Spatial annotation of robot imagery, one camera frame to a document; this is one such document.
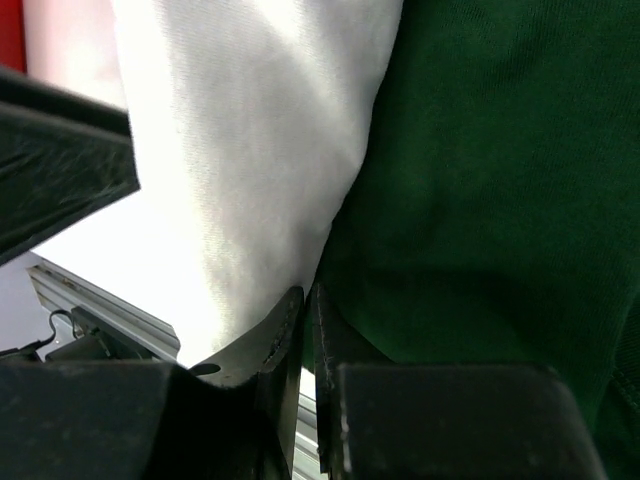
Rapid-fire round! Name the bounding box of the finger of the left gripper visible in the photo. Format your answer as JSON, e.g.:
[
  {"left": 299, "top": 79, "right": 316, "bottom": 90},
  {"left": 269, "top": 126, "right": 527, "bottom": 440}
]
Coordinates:
[{"left": 1, "top": 68, "right": 140, "bottom": 263}]

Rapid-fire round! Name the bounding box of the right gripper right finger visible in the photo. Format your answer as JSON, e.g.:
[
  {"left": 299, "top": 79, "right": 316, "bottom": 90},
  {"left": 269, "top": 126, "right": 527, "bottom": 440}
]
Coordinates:
[{"left": 307, "top": 283, "right": 390, "bottom": 475}]

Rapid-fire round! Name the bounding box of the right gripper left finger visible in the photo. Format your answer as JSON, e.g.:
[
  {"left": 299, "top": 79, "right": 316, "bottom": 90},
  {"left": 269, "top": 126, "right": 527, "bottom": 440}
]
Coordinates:
[{"left": 190, "top": 287, "right": 305, "bottom": 479}]

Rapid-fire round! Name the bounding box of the cream and green t-shirt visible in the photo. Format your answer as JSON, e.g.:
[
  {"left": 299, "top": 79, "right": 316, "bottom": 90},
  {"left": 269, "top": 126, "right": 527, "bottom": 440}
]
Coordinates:
[{"left": 113, "top": 1, "right": 639, "bottom": 479}]

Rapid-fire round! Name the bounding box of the red plastic tray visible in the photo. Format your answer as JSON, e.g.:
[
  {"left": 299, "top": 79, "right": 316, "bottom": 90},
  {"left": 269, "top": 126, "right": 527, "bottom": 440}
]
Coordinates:
[{"left": 0, "top": 0, "right": 27, "bottom": 73}]

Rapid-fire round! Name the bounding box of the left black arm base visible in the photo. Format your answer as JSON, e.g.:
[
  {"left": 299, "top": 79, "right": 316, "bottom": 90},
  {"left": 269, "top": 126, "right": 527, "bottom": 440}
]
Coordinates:
[{"left": 1, "top": 307, "right": 156, "bottom": 363}]

